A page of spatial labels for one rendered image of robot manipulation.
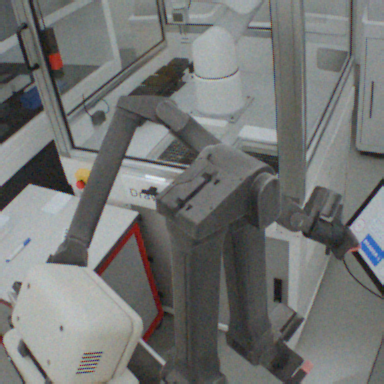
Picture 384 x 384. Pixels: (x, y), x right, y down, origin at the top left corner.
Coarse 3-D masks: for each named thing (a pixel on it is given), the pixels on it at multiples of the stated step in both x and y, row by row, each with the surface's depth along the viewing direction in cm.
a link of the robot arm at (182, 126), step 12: (156, 108) 96; (168, 108) 96; (168, 120) 96; (180, 120) 97; (192, 120) 100; (168, 132) 104; (180, 132) 99; (192, 132) 100; (204, 132) 101; (192, 144) 101; (204, 144) 101; (216, 144) 102; (288, 204) 105; (288, 216) 106; (288, 228) 106
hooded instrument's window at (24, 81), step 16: (16, 48) 199; (0, 64) 193; (16, 64) 202; (0, 80) 195; (16, 80) 204; (32, 80) 213; (0, 96) 198; (16, 96) 206; (32, 96) 216; (0, 112) 200; (16, 112) 209; (32, 112) 218; (0, 128) 202; (16, 128) 211; (0, 144) 204
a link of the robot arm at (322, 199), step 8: (312, 192) 111; (320, 192) 108; (328, 192) 108; (336, 192) 107; (312, 200) 109; (320, 200) 108; (328, 200) 108; (336, 200) 108; (304, 208) 111; (312, 208) 107; (320, 208) 108; (328, 208) 108; (336, 208) 108; (296, 216) 105; (304, 216) 105; (296, 224) 105; (304, 224) 106
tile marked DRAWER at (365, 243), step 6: (366, 240) 125; (372, 240) 123; (366, 246) 125; (372, 246) 123; (378, 246) 121; (366, 252) 124; (372, 252) 122; (378, 252) 120; (372, 258) 122; (378, 258) 120; (372, 264) 121
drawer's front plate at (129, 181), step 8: (128, 176) 177; (136, 176) 176; (128, 184) 179; (136, 184) 177; (144, 184) 175; (152, 184) 173; (160, 184) 171; (128, 192) 182; (144, 200) 181; (152, 200) 179
